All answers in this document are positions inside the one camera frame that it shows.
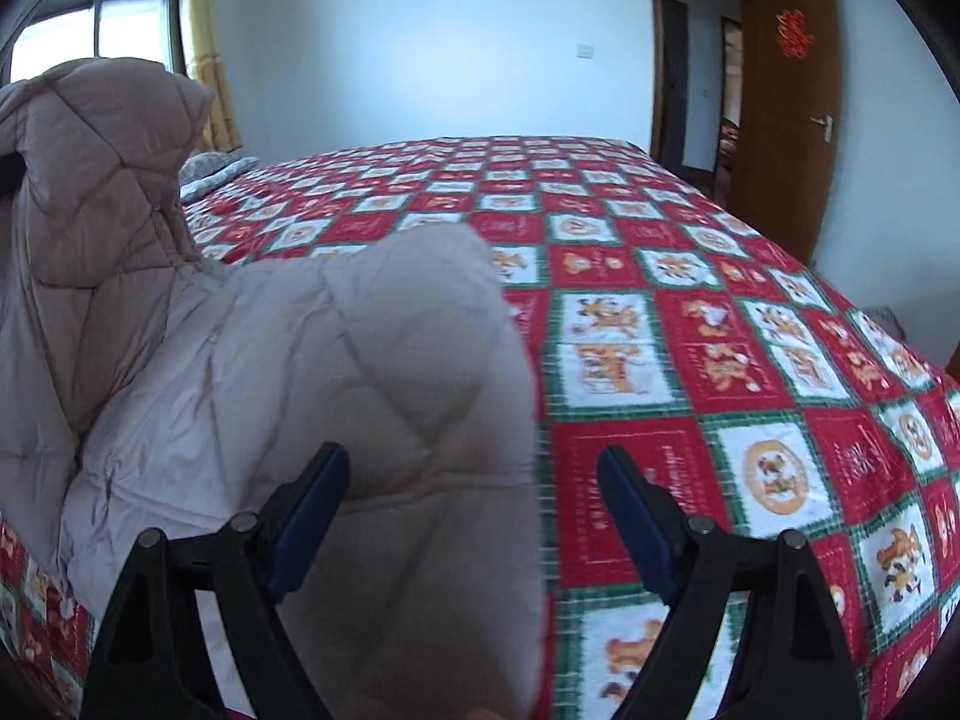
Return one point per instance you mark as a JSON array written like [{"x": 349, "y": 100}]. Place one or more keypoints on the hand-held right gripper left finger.
[{"x": 311, "y": 517}]

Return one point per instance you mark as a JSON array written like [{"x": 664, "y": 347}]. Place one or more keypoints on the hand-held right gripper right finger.
[{"x": 634, "y": 521}]

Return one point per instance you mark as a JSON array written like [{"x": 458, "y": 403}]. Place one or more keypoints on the beige puffer jacket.
[{"x": 300, "y": 390}]

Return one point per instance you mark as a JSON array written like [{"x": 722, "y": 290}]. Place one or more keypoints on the red patchwork printed bedspread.
[{"x": 675, "y": 360}]

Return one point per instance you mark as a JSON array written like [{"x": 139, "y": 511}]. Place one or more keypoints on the striped grey pillow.
[{"x": 214, "y": 169}]

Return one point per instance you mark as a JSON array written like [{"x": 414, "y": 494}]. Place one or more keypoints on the brown wooden door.
[{"x": 780, "y": 105}]

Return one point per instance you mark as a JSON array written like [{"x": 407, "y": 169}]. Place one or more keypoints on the yellow curtain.
[{"x": 210, "y": 52}]

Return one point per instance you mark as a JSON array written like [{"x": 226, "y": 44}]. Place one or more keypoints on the red paper door decoration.
[{"x": 789, "y": 31}]

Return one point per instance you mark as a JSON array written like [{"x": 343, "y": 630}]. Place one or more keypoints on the window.
[{"x": 97, "y": 26}]

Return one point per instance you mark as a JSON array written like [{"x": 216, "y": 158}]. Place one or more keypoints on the brown door frame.
[{"x": 675, "y": 52}]

